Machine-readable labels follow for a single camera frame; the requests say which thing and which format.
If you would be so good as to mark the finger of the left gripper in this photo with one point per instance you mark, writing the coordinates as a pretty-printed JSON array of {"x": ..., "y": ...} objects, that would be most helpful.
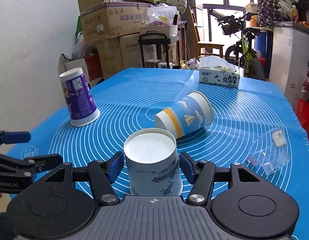
[
  {"x": 44, "y": 163},
  {"x": 7, "y": 137}
]

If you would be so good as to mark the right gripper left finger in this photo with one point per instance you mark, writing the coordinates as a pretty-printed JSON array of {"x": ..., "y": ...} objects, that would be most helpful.
[{"x": 102, "y": 174}]

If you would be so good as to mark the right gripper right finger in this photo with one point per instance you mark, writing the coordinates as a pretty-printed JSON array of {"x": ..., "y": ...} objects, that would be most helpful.
[{"x": 200, "y": 174}]

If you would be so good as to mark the white ink-painting paper cup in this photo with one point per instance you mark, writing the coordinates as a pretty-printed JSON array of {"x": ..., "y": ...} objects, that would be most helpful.
[{"x": 152, "y": 163}]

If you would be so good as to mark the blue sailboat paper cup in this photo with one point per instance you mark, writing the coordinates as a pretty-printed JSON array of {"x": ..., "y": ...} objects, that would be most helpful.
[{"x": 186, "y": 116}]

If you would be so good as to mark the purple paper cup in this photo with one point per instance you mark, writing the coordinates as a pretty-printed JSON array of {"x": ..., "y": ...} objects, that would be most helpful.
[{"x": 78, "y": 98}]

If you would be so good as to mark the clear plastic cup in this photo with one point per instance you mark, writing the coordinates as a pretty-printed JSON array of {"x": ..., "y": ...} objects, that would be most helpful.
[{"x": 269, "y": 151}]

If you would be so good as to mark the white tissue box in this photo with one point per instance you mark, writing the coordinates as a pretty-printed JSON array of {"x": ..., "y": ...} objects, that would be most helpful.
[{"x": 217, "y": 71}]

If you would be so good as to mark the lower stacked cardboard box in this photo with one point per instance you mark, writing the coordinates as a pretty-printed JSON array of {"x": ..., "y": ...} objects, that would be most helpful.
[{"x": 119, "y": 53}]

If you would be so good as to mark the wooden chair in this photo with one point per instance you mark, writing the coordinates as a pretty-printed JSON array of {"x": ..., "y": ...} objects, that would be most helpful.
[{"x": 203, "y": 47}]

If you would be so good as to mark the green black bicycle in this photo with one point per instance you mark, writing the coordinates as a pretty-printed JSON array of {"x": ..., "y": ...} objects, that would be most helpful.
[{"x": 241, "y": 53}]

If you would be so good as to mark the black metal rack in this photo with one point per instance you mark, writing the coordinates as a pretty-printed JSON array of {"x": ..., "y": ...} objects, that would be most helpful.
[{"x": 160, "y": 40}]

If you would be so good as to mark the blue water barrel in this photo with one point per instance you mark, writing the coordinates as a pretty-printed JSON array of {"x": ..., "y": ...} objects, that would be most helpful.
[{"x": 261, "y": 42}]

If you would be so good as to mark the large open cardboard box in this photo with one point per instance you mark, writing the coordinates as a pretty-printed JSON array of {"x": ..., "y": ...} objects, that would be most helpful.
[{"x": 104, "y": 19}]

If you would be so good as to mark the white chest freezer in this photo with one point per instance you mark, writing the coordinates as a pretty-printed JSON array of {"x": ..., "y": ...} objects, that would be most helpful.
[{"x": 289, "y": 59}]

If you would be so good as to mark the clear plastic storage bin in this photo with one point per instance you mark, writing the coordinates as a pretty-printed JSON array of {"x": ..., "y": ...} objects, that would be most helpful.
[{"x": 167, "y": 15}]

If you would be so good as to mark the floral fabric bag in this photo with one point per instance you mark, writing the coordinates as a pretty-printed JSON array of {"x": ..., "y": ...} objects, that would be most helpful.
[{"x": 268, "y": 13}]

